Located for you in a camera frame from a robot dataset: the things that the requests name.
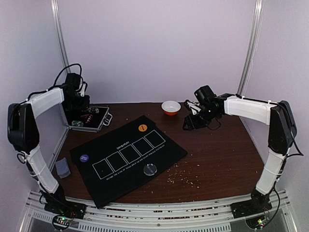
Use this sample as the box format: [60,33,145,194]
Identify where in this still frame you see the aluminium poker chip case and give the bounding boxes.
[61,104,113,132]

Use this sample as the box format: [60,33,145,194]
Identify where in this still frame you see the black poker play mat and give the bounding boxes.
[70,115,187,209]

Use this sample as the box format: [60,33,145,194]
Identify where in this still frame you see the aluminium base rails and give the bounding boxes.
[19,191,298,232]

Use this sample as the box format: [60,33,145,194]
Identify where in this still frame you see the grey playing card deck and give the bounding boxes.
[55,158,70,179]

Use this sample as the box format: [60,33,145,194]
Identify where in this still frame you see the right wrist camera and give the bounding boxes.
[194,85,216,104]

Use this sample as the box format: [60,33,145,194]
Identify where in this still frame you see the orange big blind button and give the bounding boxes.
[138,124,148,132]

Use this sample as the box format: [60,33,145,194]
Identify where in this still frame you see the white and red bowl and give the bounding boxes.
[161,101,181,116]

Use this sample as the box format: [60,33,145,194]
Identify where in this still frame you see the aluminium frame post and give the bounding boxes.
[237,0,264,96]
[51,0,69,67]

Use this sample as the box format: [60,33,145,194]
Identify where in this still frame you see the left aluminium frame post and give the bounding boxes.
[51,0,69,67]

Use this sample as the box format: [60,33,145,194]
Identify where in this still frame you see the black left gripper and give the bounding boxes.
[67,92,91,110]

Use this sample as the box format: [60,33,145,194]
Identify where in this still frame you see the right aluminium frame post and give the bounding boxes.
[237,0,264,96]

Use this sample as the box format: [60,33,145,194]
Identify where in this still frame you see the purple small blind button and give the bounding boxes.
[80,154,89,163]

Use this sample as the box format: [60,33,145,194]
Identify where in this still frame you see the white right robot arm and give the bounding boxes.
[183,93,297,214]

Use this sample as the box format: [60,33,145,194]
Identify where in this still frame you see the poker chip row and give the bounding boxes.
[85,107,100,114]
[71,120,84,127]

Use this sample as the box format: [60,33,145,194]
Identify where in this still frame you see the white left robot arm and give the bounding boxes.
[7,82,90,196]

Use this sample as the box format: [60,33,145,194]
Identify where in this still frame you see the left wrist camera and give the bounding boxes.
[65,73,82,90]

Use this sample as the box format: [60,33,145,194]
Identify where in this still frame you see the black dealer button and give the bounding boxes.
[143,163,157,176]

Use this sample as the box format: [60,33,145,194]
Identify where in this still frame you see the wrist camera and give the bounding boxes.
[65,73,82,90]
[194,85,216,104]

